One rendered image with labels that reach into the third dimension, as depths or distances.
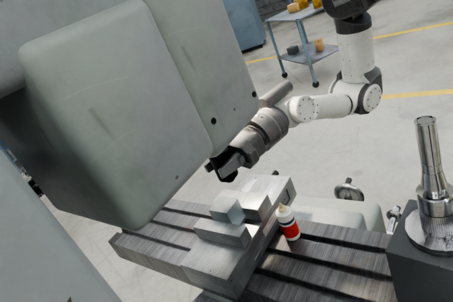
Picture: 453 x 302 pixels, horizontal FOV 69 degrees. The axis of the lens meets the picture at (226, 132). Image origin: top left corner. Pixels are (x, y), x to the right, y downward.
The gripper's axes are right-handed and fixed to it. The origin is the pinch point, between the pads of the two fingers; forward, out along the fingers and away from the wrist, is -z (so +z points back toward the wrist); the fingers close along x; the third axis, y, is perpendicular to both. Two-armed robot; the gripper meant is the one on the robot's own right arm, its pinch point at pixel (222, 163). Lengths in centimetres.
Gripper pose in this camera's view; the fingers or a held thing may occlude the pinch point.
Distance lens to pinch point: 73.1
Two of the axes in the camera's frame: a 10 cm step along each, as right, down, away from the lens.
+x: 6.1, 1.2, -7.9
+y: 3.7, 8.3, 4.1
